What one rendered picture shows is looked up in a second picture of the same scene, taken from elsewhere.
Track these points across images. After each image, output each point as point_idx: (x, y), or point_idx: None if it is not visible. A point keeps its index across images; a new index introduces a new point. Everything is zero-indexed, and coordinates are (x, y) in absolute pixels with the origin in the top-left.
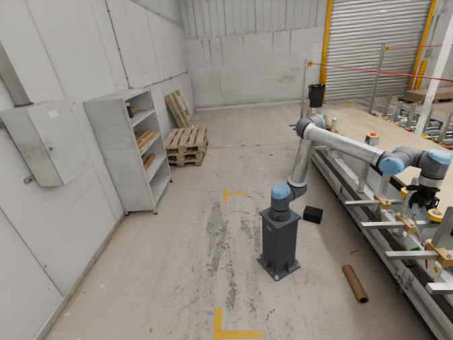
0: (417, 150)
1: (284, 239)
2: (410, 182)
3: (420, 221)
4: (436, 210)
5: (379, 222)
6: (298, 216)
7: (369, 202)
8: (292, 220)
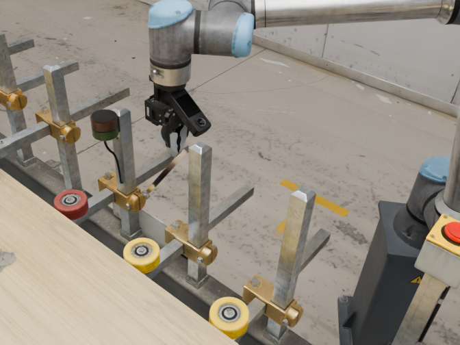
0: (210, 11)
1: (374, 250)
2: None
3: (164, 255)
4: (144, 258)
5: (228, 206)
6: (392, 249)
7: None
8: (387, 234)
